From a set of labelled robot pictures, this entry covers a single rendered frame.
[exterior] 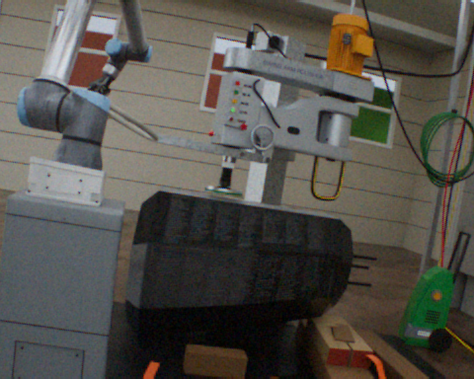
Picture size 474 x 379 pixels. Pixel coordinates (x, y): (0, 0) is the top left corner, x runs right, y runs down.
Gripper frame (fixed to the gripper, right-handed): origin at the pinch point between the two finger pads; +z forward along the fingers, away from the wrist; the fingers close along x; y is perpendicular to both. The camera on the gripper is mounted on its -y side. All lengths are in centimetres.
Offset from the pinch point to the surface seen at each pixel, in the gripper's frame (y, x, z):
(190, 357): 92, 64, 81
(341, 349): 138, 110, 42
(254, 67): 33, 59, -69
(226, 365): 104, 78, 76
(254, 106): 39, 69, -50
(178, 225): 51, 53, 28
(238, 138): 40, 71, -30
